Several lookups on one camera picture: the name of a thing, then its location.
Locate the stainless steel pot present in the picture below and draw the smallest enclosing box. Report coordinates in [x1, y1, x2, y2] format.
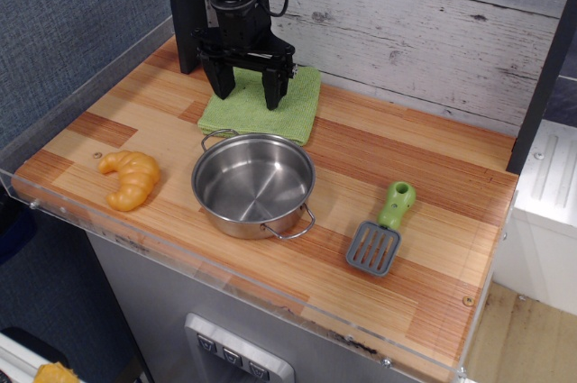
[191, 129, 316, 241]

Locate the black left vertical post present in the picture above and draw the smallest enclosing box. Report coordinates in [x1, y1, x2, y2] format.
[170, 0, 207, 74]

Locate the white aluminium side block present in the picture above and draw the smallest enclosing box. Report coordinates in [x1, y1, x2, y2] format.
[515, 120, 576, 235]

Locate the green grey toy spatula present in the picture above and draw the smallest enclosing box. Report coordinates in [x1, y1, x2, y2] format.
[345, 181, 417, 278]

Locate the green towel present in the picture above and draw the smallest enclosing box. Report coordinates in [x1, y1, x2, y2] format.
[197, 67, 321, 146]

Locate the orange plastic croissant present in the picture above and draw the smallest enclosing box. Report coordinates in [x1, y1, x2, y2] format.
[98, 150, 160, 212]

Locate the clear acrylic table guard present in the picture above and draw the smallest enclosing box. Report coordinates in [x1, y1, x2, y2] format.
[1, 22, 517, 382]

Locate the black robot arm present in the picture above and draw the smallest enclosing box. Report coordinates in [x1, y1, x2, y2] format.
[193, 0, 296, 110]

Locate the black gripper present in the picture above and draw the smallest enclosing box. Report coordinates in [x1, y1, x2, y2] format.
[192, 5, 297, 111]

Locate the silver button control panel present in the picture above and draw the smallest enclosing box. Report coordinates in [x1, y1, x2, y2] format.
[184, 313, 296, 382]

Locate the yellow black object bottom left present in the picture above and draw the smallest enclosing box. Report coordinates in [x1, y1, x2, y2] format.
[0, 362, 80, 383]

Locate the black vertical post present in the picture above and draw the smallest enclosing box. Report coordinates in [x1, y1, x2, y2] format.
[506, 0, 576, 175]
[170, 0, 207, 74]

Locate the black right vertical post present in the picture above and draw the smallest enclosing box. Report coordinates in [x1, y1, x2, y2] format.
[506, 0, 576, 175]

